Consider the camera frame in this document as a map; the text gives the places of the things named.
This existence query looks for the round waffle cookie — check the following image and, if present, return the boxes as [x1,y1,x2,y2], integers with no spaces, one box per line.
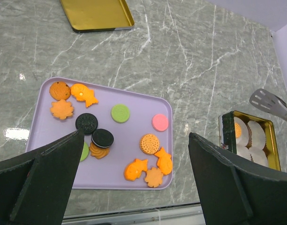
[139,134,160,155]
[234,122,242,139]

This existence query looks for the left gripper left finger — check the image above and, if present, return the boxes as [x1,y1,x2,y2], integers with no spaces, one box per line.
[0,130,84,225]

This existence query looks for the gold tin lid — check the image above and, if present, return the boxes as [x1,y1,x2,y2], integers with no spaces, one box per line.
[61,0,135,33]

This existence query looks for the gold cookie tin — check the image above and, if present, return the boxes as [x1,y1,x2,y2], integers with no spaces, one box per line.
[219,111,281,171]

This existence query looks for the white paper cup bottom-right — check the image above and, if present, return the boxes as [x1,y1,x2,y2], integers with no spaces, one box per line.
[249,147,269,167]

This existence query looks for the orange fish cookie top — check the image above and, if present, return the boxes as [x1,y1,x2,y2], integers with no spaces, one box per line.
[70,83,98,108]

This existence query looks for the black sandwich cookie left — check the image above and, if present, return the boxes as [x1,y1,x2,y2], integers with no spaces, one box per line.
[75,113,98,135]

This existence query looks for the orange fish cookie bottom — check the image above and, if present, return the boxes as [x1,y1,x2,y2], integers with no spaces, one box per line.
[124,158,148,181]

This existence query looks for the orange leaf cookie left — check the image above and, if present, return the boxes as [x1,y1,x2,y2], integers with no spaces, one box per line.
[50,99,74,120]

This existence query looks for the orange leaf cookie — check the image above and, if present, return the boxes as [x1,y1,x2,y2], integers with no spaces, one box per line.
[144,167,164,188]
[50,99,74,120]

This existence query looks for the metal tongs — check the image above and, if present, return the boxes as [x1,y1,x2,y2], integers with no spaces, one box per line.
[249,89,287,122]

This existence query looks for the orange leaf cookie bottom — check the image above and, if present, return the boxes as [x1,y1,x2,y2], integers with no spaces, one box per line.
[144,167,164,188]

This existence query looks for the orange fish cookie right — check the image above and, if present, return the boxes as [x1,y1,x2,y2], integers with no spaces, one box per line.
[154,147,173,175]

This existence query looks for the white paper cup top-right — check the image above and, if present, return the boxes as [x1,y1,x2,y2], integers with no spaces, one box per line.
[247,120,266,150]

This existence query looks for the lilac plastic tray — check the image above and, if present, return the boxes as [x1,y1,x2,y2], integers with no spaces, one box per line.
[26,77,173,190]

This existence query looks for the orange fish cookie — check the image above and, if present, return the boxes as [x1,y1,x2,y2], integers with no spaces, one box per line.
[70,83,98,108]
[124,158,148,181]
[154,147,173,175]

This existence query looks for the aluminium rail frame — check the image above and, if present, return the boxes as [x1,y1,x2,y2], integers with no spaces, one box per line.
[62,203,206,225]

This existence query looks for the pink macaron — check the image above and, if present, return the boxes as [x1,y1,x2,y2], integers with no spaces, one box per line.
[151,114,169,132]

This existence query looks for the black white sandwich cookie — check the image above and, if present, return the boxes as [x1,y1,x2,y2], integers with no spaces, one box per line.
[91,128,114,149]

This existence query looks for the round chocolate chip cookie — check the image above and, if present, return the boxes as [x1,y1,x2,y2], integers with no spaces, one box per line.
[49,81,71,101]

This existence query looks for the green macaron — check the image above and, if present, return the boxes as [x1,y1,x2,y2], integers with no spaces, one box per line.
[111,104,130,123]
[80,142,89,162]

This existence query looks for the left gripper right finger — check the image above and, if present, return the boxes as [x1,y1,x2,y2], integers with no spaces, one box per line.
[189,133,287,225]

